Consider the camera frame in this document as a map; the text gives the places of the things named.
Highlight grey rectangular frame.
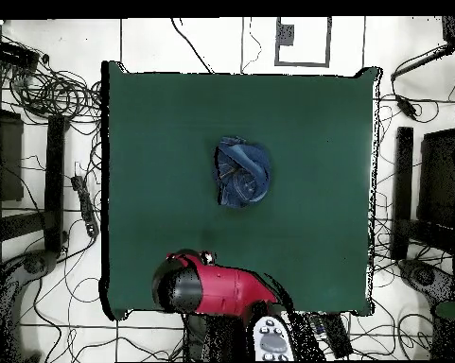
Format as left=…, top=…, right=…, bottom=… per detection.
left=273, top=16, right=332, bottom=69

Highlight black power adapter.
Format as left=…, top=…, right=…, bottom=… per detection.
left=394, top=94, right=419, bottom=121

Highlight long black power strip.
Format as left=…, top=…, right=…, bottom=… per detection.
left=313, top=312, right=354, bottom=359

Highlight small grey box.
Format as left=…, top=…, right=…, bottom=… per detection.
left=276, top=23, right=295, bottom=46

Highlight blue denim jeans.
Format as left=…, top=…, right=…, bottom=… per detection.
left=212, top=135, right=272, bottom=210

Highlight black electronics box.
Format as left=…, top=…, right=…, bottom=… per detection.
left=0, top=38, right=41, bottom=70

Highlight black stand beam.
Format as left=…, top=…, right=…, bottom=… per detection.
left=43, top=113, right=67, bottom=254
left=391, top=126, right=415, bottom=262

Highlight dark flat panel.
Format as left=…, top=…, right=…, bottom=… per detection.
left=0, top=107, right=25, bottom=203
left=415, top=127, right=455, bottom=228

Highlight dark green table cloth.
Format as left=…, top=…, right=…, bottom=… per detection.
left=100, top=60, right=381, bottom=321

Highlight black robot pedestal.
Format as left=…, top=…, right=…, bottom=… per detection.
left=183, top=312, right=251, bottom=362

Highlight tangled black cable coil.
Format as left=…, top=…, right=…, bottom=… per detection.
left=7, top=63, right=103, bottom=126

